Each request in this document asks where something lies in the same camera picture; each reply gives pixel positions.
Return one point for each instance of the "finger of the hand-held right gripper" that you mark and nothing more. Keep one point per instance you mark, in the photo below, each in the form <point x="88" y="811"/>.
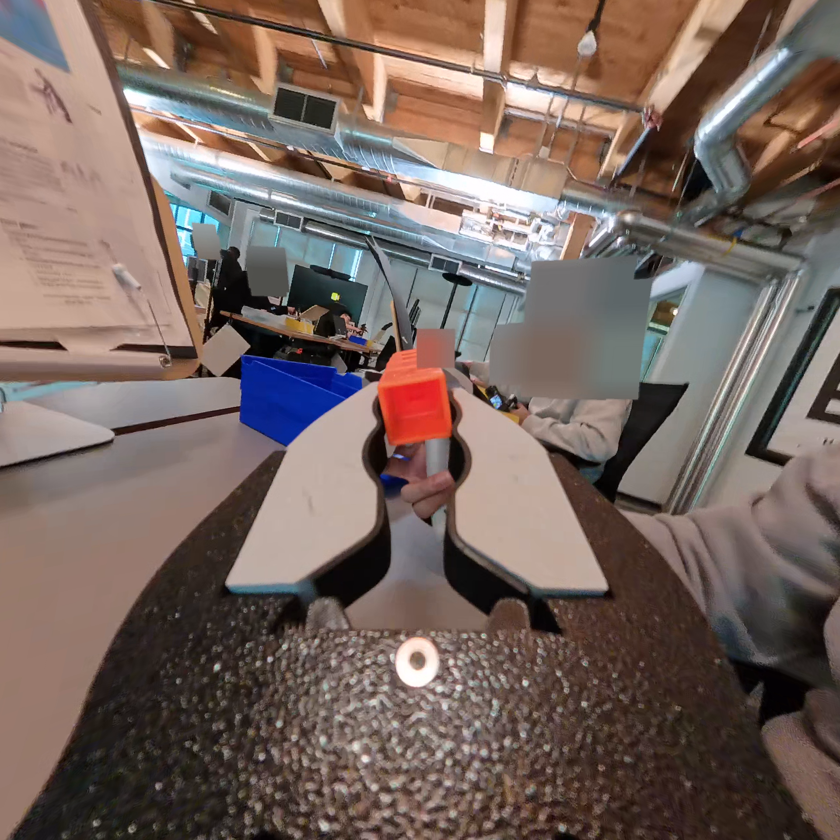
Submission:
<point x="460" y="382"/>

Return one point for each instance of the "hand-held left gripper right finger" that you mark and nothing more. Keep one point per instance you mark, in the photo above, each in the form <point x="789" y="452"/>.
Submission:
<point x="531" y="525"/>

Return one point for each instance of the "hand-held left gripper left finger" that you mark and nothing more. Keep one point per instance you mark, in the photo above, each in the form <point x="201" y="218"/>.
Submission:
<point x="302" y="518"/>

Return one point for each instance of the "orange plastic piece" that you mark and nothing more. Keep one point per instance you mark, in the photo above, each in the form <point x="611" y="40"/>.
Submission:
<point x="417" y="407"/>

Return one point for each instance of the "blue plastic bin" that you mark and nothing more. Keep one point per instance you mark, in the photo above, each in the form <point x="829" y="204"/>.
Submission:
<point x="289" y="400"/>

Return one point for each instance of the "person's right forearm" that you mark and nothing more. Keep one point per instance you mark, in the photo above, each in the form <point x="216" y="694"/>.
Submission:
<point x="754" y="564"/>

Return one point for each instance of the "grey desk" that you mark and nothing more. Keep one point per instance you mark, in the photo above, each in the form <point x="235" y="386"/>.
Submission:
<point x="98" y="525"/>

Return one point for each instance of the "person's right hand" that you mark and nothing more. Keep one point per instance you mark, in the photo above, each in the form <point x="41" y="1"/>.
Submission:
<point x="426" y="492"/>

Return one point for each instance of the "black hand-held device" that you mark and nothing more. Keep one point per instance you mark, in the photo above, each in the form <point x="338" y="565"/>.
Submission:
<point x="495" y="399"/>

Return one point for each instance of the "black floor lamp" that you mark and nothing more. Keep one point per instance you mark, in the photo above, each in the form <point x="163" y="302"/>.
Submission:
<point x="457" y="281"/>

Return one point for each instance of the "black computer monitor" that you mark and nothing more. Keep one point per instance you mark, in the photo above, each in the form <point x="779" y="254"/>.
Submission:
<point x="328" y="292"/>

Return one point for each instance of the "distant work table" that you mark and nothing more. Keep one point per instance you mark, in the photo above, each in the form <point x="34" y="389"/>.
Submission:
<point x="295" y="328"/>

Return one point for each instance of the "wooden pillar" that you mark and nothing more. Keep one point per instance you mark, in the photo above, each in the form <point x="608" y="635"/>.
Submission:
<point x="577" y="236"/>

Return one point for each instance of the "black framed marker sign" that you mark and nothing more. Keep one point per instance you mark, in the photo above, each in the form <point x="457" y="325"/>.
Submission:
<point x="800" y="394"/>

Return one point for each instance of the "hanging light bulb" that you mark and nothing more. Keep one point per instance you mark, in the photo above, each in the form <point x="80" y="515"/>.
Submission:
<point x="587" y="40"/>

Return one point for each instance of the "person's grey clothing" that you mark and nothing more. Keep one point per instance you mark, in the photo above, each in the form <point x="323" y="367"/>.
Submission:
<point x="807" y="768"/>

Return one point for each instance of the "silver air duct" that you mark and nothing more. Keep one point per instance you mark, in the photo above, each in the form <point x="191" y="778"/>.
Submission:
<point x="394" y="144"/>
<point x="295" y="203"/>

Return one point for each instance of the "silver wall pipes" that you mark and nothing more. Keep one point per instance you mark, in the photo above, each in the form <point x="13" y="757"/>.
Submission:
<point x="741" y="394"/>

